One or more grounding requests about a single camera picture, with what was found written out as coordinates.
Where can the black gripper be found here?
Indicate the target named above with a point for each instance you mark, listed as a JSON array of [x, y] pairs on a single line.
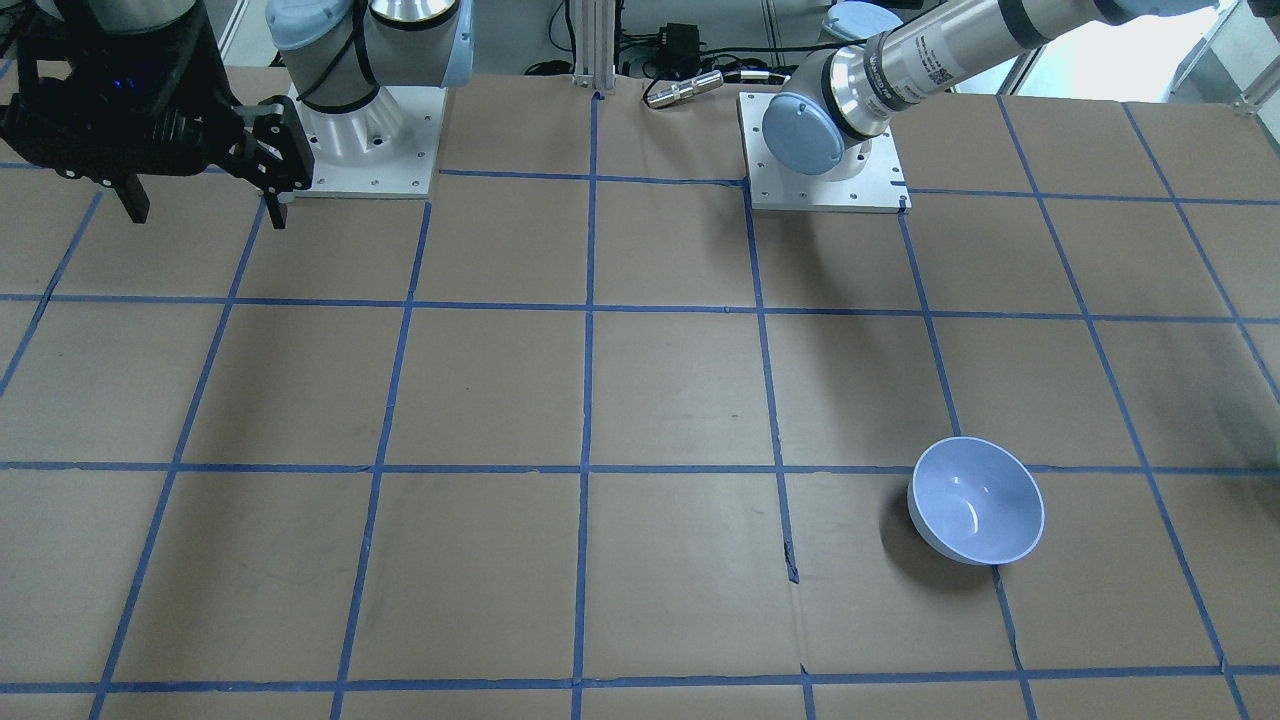
[[268, 150]]

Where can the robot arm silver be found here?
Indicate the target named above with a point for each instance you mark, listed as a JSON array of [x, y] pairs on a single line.
[[840, 97], [340, 53]]

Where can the blue bowl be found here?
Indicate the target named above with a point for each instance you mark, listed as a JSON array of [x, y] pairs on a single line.
[[975, 503]]

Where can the silver metal cylinder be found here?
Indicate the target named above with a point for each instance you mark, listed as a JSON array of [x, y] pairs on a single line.
[[684, 90]]

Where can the black power brick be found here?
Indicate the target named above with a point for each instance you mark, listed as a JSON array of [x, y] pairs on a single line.
[[675, 42]]

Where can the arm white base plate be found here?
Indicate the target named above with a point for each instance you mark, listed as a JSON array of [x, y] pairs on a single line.
[[868, 180], [385, 150]]

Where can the aluminium frame post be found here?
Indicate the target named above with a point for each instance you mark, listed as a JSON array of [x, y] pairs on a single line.
[[594, 45]]

